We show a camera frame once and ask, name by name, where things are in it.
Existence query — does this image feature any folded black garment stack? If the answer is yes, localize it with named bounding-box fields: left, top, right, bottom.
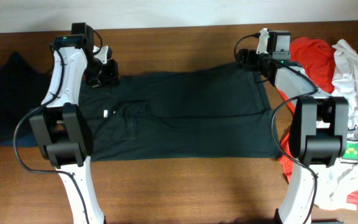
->
left=0, top=52, right=51, bottom=143

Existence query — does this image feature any folded navy blue garment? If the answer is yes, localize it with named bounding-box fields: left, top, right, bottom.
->
left=0, top=134, right=38, bottom=147

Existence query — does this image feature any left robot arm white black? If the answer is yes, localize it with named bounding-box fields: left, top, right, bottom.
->
left=29, top=22, right=119, bottom=223

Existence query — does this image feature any white t-shirt pixel print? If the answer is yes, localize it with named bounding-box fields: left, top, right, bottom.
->
left=314, top=39, right=358, bottom=210

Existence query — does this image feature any black t-shirt white lettering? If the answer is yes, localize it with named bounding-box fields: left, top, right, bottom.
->
left=79, top=63, right=280, bottom=161

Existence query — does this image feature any red t-shirt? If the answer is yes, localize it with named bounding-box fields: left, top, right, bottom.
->
left=290, top=37, right=358, bottom=207

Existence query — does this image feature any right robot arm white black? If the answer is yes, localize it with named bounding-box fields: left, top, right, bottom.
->
left=234, top=28, right=349, bottom=223

